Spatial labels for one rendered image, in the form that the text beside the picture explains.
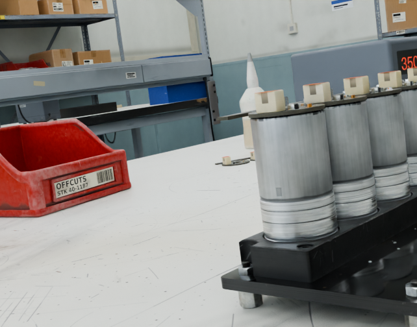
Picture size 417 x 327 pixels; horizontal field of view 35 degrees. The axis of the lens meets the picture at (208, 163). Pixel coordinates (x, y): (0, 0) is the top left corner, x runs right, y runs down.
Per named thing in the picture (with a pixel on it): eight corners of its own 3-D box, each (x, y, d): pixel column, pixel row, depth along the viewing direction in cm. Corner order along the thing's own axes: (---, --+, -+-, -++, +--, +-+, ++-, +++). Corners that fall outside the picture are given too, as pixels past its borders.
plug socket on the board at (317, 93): (335, 100, 23) (333, 81, 23) (323, 102, 22) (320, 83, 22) (315, 102, 24) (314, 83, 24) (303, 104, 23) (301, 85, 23)
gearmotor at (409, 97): (450, 196, 28) (440, 78, 28) (427, 209, 27) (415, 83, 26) (397, 196, 30) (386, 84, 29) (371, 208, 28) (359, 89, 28)
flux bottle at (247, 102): (272, 146, 68) (260, 50, 67) (241, 150, 69) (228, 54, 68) (279, 143, 71) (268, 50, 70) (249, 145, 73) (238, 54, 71)
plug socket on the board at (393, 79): (405, 85, 27) (403, 69, 27) (395, 87, 27) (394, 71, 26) (387, 87, 28) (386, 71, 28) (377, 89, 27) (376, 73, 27)
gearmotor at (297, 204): (354, 250, 22) (338, 98, 22) (315, 272, 20) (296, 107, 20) (293, 245, 24) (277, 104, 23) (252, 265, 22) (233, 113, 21)
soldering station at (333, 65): (454, 112, 80) (447, 32, 79) (397, 126, 73) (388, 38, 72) (354, 117, 92) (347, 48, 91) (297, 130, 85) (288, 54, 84)
